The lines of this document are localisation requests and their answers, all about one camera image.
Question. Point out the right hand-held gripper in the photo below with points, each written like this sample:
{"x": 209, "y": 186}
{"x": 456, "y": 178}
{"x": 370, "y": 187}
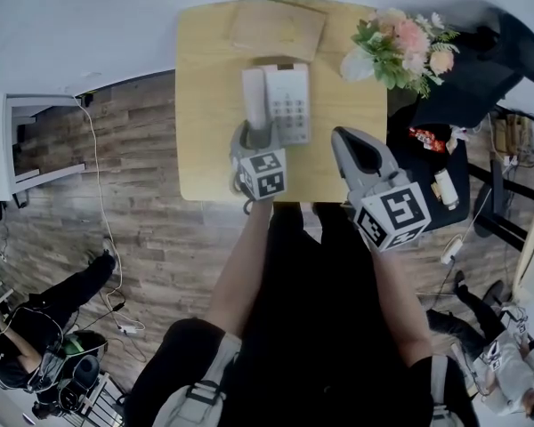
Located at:
{"x": 394, "y": 216}

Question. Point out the person's left forearm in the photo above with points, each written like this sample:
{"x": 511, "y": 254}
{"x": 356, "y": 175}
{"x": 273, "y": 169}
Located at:
{"x": 240, "y": 274}

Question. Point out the white crumpled wrapper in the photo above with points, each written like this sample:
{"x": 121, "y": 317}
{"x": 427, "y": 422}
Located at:
{"x": 458, "y": 137}

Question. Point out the white cylindrical bottle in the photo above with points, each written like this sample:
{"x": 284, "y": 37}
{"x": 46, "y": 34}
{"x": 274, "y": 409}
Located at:
{"x": 446, "y": 189}

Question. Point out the pink flower bouquet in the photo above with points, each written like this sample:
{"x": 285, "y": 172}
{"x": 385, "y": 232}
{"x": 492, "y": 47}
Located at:
{"x": 400, "y": 49}

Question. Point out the black desk frame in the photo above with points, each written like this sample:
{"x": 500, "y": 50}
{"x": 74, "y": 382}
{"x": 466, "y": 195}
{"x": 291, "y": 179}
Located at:
{"x": 498, "y": 189}

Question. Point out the white desk telephone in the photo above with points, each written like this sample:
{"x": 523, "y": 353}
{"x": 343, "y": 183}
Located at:
{"x": 289, "y": 105}

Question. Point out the red snack packet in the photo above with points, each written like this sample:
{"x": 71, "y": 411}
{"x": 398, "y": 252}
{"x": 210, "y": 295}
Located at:
{"x": 426, "y": 138}

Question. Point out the white telephone handset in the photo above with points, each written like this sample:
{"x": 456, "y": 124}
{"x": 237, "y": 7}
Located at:
{"x": 254, "y": 98}

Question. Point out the black rounded device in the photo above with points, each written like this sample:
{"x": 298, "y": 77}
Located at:
{"x": 86, "y": 372}

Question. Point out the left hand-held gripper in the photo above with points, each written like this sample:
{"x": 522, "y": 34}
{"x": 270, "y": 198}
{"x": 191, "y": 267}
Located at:
{"x": 264, "y": 174}

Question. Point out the black side table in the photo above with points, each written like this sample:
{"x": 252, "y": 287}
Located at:
{"x": 418, "y": 163}

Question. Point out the person's right forearm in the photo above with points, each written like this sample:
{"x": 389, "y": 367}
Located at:
{"x": 400, "y": 309}

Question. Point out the person's black clothing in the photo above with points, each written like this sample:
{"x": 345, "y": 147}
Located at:
{"x": 320, "y": 318}

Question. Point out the brown cardboard sheet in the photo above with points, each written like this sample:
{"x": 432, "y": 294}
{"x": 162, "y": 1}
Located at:
{"x": 276, "y": 29}

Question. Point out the white power adapter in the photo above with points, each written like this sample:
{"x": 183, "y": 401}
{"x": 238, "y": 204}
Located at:
{"x": 452, "y": 249}

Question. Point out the black office chair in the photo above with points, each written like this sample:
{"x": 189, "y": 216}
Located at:
{"x": 476, "y": 78}

